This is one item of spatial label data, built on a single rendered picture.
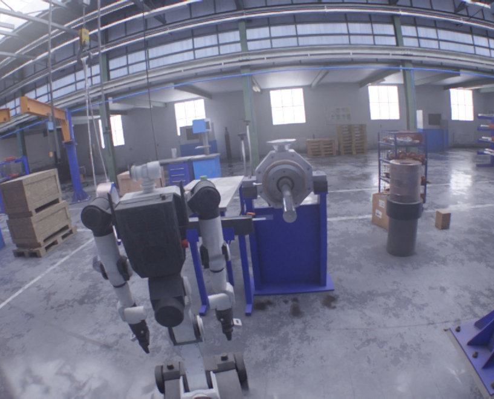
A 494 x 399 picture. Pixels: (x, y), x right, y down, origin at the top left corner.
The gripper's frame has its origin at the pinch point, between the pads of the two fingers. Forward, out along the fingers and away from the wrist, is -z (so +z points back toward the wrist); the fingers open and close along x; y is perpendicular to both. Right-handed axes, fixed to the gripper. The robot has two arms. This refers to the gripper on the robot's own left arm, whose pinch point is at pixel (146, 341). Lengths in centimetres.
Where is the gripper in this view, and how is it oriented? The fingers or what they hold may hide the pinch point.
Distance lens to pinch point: 159.2
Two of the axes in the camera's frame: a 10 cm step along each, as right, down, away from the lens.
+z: -0.6, -9.0, -4.4
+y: -9.7, 1.5, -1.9
